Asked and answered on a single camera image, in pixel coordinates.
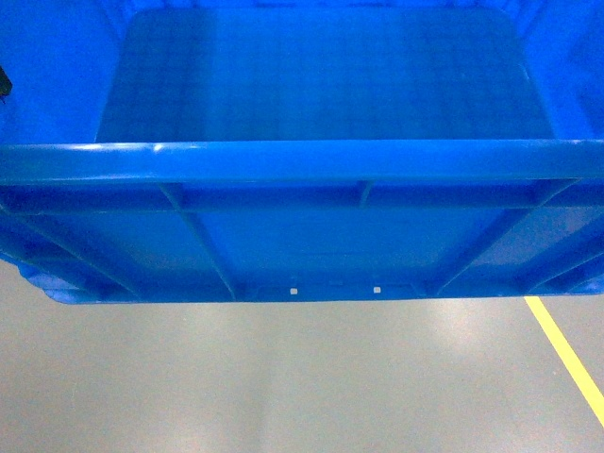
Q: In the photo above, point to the large blue plastic crate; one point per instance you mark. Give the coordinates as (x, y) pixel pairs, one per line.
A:
(268, 151)

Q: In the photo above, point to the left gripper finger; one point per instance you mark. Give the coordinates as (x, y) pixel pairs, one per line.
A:
(5, 85)

